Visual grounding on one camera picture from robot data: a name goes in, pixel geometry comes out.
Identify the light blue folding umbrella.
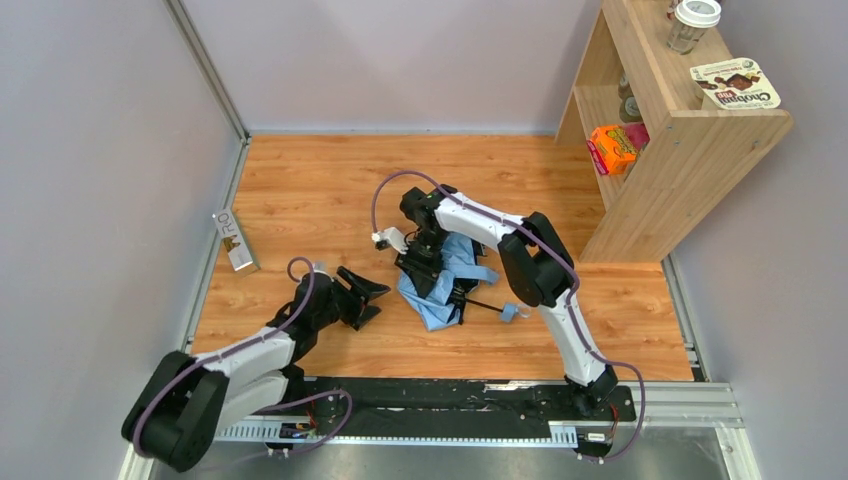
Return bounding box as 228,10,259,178
397,233,530,332

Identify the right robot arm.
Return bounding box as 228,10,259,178
386,185,618,411

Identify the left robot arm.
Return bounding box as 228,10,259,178
121,264,391,472

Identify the small RO labelled box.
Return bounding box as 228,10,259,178
212,208,260,275

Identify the orange snack box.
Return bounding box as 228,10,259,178
587,125,639,175

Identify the pink snack box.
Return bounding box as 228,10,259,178
622,123,650,152

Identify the small bottle on shelf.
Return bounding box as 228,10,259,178
617,72,642,123

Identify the wooden shelf unit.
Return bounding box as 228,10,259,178
555,1,793,263

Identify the glass jar white lid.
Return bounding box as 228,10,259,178
666,0,722,55

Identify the Chobani yogurt cup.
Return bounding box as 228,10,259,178
689,57,781,111

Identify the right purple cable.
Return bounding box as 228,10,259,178
369,170,647,463

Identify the aluminium frame post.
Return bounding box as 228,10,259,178
163,0,251,144

